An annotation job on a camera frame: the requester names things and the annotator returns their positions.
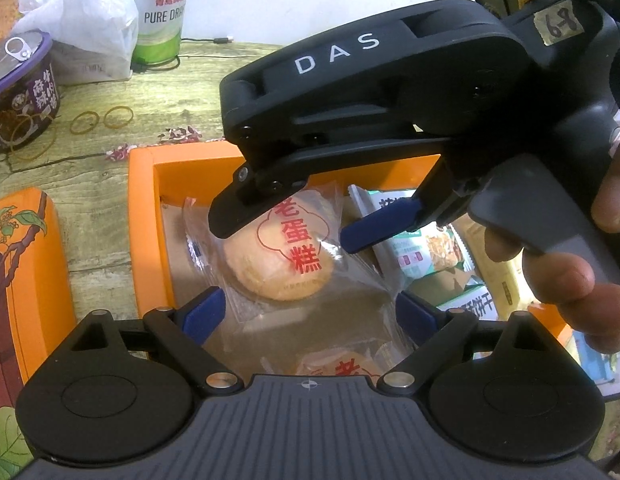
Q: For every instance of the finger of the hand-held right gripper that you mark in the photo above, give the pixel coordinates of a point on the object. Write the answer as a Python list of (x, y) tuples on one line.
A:
[(375, 227), (234, 210)]

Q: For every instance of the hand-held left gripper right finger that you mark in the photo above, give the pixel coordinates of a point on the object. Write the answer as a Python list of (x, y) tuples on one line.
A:
[(415, 315)]

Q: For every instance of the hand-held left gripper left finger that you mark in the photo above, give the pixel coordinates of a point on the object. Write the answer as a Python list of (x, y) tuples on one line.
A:
[(204, 312)]

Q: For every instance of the walnut biscuit packet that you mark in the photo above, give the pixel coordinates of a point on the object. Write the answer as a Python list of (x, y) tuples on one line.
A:
[(435, 255), (470, 305)]

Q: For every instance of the egg cake clear packet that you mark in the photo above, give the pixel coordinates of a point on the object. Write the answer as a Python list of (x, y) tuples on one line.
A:
[(280, 260), (340, 365)]

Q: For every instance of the orange cardboard box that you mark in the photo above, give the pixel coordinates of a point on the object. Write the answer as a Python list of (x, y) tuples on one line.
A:
[(142, 220)]

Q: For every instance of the soda cracker packet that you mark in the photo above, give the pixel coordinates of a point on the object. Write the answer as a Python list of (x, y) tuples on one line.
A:
[(505, 280)]

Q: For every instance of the orange printed box lid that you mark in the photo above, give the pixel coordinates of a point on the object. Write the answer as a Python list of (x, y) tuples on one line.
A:
[(34, 285)]

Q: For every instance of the person's right hand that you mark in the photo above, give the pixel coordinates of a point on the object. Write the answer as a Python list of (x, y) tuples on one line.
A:
[(610, 310)]

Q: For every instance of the large yellow rubber band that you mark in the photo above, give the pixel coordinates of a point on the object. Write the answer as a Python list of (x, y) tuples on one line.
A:
[(52, 145)]

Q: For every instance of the green silver beer can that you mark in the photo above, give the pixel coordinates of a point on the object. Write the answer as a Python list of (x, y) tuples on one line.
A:
[(159, 25)]

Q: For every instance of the purple lid food can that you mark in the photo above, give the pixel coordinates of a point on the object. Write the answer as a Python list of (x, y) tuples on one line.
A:
[(24, 110)]

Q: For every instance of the clear plastic bag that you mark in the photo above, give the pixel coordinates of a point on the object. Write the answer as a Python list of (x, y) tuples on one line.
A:
[(89, 25)]

